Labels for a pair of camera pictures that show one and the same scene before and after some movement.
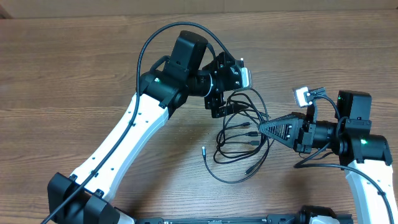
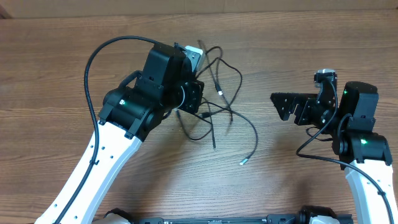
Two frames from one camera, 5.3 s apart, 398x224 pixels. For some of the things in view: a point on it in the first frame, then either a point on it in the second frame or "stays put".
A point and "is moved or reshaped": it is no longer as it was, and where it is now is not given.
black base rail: x=293 y=218 stays put
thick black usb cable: x=250 y=154 is moved or reshaped
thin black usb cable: x=203 y=157 -> x=247 y=160
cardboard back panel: x=27 y=9 stays put
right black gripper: x=293 y=122 -> x=291 y=102
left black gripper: x=214 y=102 -> x=196 y=88
